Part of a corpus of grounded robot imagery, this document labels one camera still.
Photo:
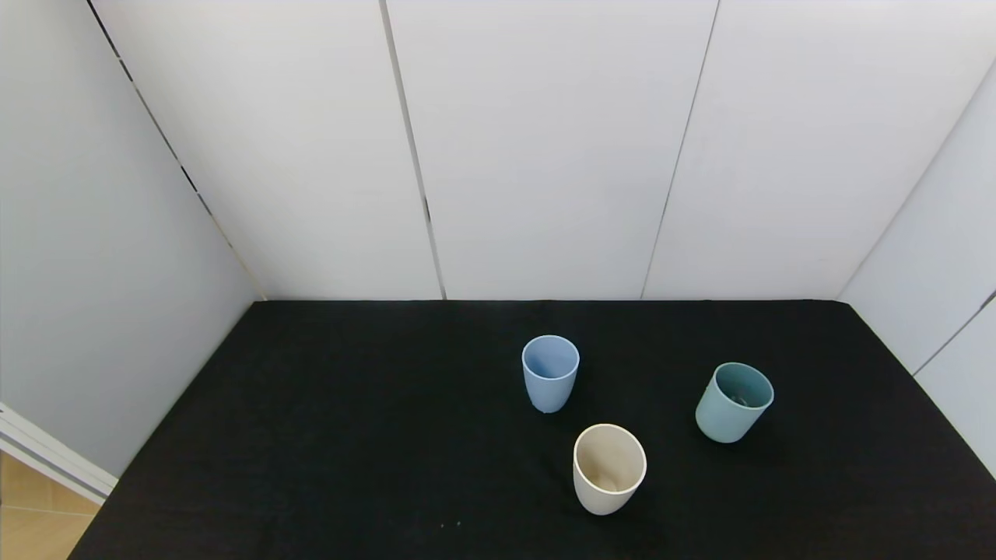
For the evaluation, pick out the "black tablecloth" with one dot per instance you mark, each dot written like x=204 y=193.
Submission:
x=350 y=435

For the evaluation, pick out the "cream plastic cup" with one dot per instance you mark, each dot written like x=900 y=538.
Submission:
x=603 y=494

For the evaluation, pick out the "light blue plastic cup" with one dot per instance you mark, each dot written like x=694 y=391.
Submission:
x=549 y=385

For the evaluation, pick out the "teal plastic cup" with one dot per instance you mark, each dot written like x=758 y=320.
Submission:
x=720 y=420

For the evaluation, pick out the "white wall baseboard rail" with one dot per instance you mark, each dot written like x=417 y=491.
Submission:
x=54 y=459

